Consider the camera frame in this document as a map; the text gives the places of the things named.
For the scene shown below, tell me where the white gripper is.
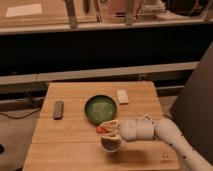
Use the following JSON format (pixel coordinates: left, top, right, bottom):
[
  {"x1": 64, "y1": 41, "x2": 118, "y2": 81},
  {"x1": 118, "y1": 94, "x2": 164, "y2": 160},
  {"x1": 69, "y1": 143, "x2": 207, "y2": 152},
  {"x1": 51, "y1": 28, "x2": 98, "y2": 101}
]
[{"x1": 100, "y1": 115, "x2": 155, "y2": 142}]

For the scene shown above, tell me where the red pepper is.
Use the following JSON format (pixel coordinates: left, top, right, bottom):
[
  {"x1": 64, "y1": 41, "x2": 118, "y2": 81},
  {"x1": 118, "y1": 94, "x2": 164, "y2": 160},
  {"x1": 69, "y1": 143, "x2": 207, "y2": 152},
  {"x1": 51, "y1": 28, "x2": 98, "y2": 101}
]
[{"x1": 96, "y1": 126, "x2": 108, "y2": 134}]

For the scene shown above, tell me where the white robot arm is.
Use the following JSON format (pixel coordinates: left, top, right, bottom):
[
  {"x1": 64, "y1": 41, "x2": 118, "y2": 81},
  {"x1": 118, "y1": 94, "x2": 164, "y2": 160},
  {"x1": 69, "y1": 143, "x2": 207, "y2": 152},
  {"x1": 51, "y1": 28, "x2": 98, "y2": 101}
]
[{"x1": 96, "y1": 115, "x2": 213, "y2": 171}]

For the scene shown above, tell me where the green bowl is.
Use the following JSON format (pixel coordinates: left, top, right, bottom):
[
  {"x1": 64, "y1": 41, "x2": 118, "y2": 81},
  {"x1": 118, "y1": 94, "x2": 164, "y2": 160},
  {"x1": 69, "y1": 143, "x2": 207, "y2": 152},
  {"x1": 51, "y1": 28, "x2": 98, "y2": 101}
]
[{"x1": 84, "y1": 95, "x2": 117, "y2": 124}]

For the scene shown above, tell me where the tan sponge block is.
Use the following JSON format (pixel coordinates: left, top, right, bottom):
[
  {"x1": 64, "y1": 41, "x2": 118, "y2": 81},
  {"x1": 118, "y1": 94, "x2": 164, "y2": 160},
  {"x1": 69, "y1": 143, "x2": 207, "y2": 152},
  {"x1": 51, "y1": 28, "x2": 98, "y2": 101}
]
[{"x1": 117, "y1": 90, "x2": 129, "y2": 104}]

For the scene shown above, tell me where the wooden table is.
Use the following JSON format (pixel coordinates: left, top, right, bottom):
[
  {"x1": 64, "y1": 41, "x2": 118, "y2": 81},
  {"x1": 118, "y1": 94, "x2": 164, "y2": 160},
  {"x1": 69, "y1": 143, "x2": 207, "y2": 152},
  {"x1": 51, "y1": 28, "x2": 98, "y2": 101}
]
[{"x1": 23, "y1": 81, "x2": 179, "y2": 171}]

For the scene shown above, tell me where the dark rectangular block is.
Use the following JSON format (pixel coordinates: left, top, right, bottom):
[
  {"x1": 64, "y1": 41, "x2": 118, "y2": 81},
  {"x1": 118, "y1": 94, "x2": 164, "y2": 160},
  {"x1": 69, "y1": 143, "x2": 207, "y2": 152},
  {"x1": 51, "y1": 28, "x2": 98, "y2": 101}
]
[{"x1": 53, "y1": 101, "x2": 64, "y2": 120}]

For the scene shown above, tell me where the dark panel at right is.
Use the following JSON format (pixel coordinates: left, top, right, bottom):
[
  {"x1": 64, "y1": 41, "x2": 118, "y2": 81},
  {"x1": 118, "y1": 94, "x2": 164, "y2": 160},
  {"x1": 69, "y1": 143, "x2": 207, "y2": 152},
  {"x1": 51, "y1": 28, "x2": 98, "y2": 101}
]
[{"x1": 170, "y1": 42, "x2": 213, "y2": 165}]

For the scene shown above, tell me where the black cable on floor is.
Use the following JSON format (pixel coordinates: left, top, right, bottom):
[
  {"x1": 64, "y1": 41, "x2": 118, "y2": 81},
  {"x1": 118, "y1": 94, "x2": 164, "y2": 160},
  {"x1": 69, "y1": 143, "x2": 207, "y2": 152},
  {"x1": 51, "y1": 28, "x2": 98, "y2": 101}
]
[{"x1": 0, "y1": 108, "x2": 42, "y2": 120}]

